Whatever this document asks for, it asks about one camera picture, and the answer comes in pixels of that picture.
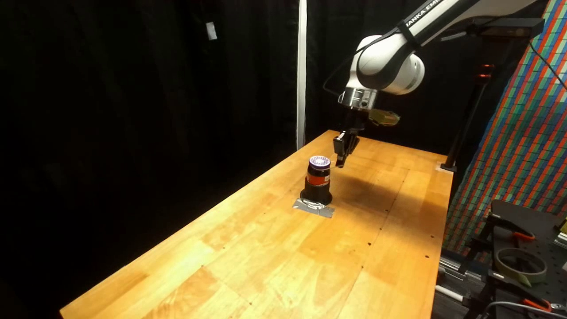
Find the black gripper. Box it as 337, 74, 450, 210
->
333, 109, 367, 168

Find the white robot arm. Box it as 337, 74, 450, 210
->
333, 0, 535, 166

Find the white vertical pole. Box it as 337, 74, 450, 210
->
294, 0, 308, 148

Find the colourful woven panel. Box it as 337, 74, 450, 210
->
443, 0, 567, 251

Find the roll of tape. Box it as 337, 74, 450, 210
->
494, 246, 547, 287

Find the black clamp with orange handle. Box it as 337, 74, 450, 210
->
471, 198, 567, 262

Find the black camera tripod stand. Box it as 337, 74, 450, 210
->
441, 17, 544, 171

